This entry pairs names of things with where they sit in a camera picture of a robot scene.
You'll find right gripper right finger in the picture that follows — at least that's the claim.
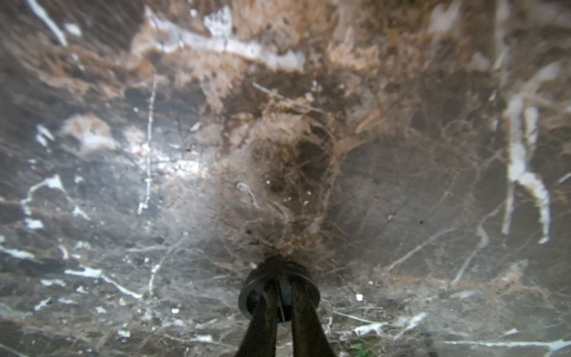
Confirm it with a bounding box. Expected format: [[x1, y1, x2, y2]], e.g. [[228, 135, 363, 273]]
[[290, 277, 335, 357]]

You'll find black plug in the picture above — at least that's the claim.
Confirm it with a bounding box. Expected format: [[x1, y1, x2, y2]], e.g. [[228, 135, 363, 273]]
[[238, 257, 321, 324]]

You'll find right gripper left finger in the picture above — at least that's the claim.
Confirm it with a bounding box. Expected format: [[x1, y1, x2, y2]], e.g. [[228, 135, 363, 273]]
[[235, 279, 279, 357]]

